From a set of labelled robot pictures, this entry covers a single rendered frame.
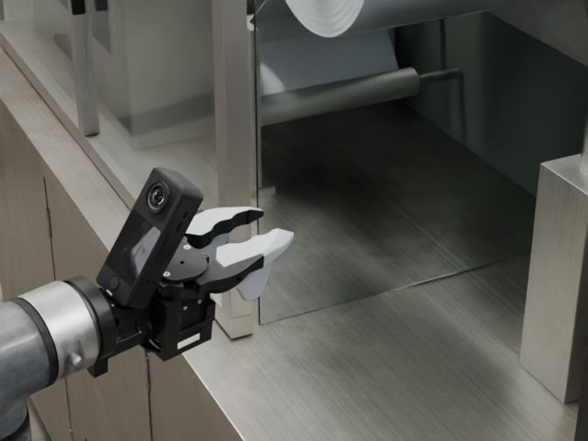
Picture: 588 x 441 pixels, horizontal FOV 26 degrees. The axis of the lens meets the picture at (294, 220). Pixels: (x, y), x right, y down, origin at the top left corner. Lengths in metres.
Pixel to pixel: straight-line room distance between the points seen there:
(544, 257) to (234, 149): 0.37
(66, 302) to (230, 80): 0.47
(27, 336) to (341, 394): 0.58
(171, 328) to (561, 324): 0.54
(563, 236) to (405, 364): 0.26
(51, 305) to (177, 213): 0.12
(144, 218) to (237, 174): 0.44
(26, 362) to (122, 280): 0.11
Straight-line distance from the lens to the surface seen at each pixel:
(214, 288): 1.07
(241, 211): 1.14
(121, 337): 1.08
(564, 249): 1.42
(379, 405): 1.47
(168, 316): 1.06
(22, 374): 1.00
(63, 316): 1.01
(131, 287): 1.04
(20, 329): 1.00
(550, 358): 1.50
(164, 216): 1.02
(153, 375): 1.82
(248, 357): 1.55
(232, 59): 1.41
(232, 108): 1.43
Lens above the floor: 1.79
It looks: 29 degrees down
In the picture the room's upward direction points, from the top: straight up
